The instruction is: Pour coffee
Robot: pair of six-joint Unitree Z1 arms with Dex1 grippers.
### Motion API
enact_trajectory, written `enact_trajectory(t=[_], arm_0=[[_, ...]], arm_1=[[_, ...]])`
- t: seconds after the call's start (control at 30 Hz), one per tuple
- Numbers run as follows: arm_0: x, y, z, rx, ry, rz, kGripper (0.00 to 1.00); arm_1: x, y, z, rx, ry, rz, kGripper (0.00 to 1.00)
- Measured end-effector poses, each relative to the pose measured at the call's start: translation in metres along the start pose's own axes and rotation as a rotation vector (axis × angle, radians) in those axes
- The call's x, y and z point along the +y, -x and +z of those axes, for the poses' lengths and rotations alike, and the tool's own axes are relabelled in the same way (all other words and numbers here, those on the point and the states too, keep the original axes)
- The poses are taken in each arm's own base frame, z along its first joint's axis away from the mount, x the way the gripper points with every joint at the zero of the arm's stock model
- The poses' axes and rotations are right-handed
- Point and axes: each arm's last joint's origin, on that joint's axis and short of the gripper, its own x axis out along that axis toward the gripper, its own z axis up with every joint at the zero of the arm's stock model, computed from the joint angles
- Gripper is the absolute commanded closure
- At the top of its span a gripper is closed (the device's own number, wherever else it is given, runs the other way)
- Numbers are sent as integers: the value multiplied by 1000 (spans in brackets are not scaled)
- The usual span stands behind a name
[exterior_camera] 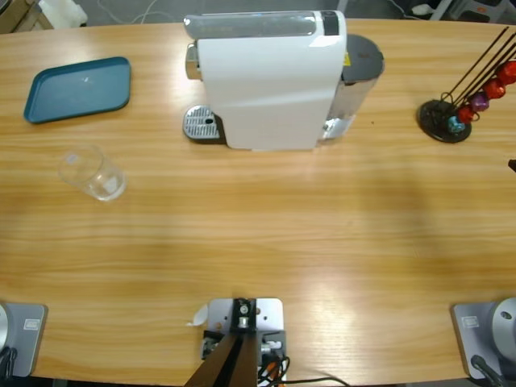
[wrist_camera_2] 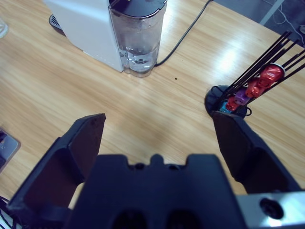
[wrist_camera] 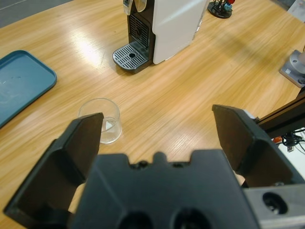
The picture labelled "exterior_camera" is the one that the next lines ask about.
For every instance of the grey plastic stool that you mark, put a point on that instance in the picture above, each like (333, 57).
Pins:
(471, 10)

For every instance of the white power adapter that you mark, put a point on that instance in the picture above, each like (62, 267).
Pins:
(421, 8)

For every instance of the brown cardboard box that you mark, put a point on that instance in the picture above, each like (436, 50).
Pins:
(14, 14)

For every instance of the white camera mounting plate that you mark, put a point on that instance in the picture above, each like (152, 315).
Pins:
(268, 314)

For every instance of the teal plastic tray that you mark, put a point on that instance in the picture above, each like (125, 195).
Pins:
(78, 88)

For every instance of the white capsule coffee machine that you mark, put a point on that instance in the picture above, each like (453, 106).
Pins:
(266, 92)

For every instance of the dark camera post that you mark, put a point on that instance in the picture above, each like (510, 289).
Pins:
(225, 363)

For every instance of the white tape tag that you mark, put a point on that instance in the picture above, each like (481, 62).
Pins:
(197, 316)

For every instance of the white foam block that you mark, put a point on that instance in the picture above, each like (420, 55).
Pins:
(64, 10)

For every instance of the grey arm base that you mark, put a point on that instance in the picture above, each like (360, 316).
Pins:
(479, 334)
(24, 338)

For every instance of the black capsule holder with rods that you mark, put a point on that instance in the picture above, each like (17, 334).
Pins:
(439, 121)

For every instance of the clear water tank grey lid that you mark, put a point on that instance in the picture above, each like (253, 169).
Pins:
(363, 56)

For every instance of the purple coffee capsule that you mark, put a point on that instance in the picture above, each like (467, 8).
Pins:
(479, 102)

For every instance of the clear drinking glass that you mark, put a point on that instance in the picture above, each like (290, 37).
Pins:
(94, 177)

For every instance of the teal coffee capsule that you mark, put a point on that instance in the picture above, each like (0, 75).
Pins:
(456, 125)

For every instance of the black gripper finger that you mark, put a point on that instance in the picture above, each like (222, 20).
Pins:
(513, 165)

